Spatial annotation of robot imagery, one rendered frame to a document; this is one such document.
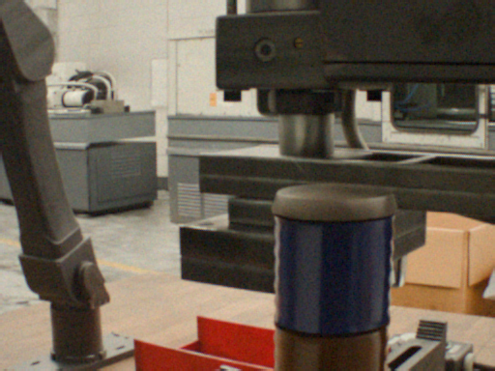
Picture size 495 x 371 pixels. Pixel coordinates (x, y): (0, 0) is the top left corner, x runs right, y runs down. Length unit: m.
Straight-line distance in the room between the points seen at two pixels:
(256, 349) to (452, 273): 1.98
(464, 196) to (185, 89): 6.13
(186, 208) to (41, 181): 5.76
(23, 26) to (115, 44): 9.18
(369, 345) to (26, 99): 0.62
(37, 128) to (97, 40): 9.40
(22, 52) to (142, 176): 7.16
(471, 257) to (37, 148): 2.18
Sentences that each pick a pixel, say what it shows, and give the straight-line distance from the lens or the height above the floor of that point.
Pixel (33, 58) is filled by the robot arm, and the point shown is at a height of 1.26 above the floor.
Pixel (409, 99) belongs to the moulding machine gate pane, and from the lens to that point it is 5.40.
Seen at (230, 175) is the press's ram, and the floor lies 1.17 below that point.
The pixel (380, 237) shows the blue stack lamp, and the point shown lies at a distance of 0.24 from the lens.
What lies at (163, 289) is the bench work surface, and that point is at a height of 0.90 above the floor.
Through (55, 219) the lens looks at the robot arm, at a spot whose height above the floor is 1.09.
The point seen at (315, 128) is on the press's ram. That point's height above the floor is 1.20.
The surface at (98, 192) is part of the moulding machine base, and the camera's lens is 7.52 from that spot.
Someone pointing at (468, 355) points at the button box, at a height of 0.93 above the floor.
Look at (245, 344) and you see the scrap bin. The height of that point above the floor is 0.94.
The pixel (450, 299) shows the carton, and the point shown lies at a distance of 2.88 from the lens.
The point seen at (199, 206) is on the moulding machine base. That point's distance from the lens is 6.50.
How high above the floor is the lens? 1.23
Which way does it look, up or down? 7 degrees down
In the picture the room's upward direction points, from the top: 1 degrees counter-clockwise
